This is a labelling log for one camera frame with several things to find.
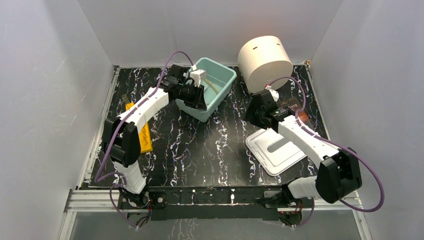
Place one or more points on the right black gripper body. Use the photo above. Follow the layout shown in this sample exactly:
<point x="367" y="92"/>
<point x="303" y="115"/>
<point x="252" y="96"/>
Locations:
<point x="258" y="121"/>

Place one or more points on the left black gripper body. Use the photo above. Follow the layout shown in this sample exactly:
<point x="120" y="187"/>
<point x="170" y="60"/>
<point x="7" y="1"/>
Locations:
<point x="197" y="98"/>

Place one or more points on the tan rubber tube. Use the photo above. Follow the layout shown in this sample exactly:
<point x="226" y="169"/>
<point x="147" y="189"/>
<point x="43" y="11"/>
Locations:
<point x="211" y="92"/>

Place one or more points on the teal plastic bin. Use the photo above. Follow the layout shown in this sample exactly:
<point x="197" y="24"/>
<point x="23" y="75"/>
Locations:
<point x="221" y="77"/>

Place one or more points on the white plastic lid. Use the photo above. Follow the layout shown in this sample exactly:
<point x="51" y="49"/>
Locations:
<point x="274" y="152"/>

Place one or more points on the glass test tube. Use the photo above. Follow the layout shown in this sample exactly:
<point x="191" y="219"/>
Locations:
<point x="125" y="99"/>

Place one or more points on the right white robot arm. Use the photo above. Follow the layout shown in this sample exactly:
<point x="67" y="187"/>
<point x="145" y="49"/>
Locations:
<point x="338" y="169"/>

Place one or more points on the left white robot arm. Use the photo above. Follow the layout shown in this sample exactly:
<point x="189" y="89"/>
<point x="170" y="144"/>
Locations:
<point x="121" y="135"/>

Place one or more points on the dark book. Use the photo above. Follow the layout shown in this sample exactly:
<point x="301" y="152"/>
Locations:
<point x="294" y="105"/>

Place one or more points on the cream cylindrical container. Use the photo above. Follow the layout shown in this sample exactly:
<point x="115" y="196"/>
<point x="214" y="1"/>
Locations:
<point x="262" y="60"/>

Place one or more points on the yellow test tube rack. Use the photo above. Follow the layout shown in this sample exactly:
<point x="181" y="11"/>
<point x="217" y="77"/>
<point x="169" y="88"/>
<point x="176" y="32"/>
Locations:
<point x="145" y="139"/>

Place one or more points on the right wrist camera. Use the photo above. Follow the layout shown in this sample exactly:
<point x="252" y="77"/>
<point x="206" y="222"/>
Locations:
<point x="275" y="95"/>

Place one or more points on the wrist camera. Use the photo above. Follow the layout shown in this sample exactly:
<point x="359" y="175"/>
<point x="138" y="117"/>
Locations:
<point x="275" y="95"/>
<point x="196" y="74"/>

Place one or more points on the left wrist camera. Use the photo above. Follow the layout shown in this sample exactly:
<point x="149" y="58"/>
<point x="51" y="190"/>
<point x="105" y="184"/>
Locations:
<point x="196" y="74"/>

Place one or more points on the aluminium frame rail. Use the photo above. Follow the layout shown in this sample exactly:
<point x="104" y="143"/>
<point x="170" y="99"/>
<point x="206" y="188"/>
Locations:
<point x="101" y="200"/>

